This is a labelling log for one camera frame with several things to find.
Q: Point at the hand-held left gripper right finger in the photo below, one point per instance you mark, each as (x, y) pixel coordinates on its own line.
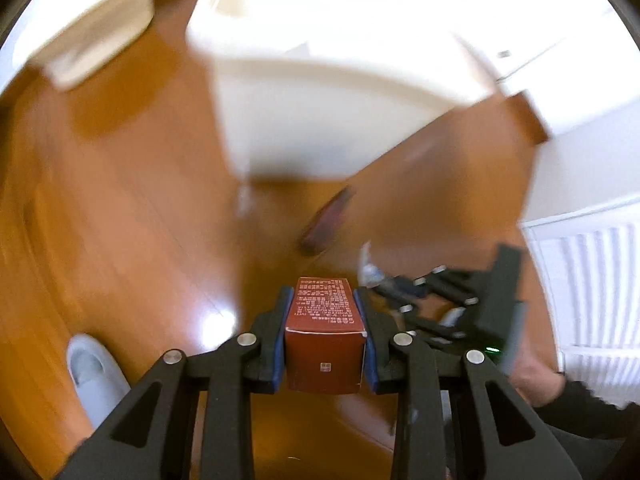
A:
(370, 360)

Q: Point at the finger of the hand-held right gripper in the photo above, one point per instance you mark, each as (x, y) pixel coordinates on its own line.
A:
(450, 285)
(435, 330)

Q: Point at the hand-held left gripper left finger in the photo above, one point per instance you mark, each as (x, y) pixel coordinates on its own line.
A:
(274, 360)

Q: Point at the small red-brown carton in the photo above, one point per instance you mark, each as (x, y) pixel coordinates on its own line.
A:
(325, 350)

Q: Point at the white carton with blue print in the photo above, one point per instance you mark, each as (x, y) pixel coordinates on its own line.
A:
(372, 272)

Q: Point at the white plastic bin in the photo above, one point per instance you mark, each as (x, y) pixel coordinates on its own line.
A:
(325, 110)

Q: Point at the person's right hand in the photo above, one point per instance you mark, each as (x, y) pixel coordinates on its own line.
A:
(537, 380)

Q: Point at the white louvred door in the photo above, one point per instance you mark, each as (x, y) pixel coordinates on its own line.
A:
(590, 285)

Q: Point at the red box with gold border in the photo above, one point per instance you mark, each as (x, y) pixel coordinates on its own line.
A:
(325, 222)

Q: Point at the person's left white slipper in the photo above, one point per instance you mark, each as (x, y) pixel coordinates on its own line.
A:
(95, 385)

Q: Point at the white cabinet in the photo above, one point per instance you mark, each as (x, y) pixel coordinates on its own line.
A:
(550, 60)

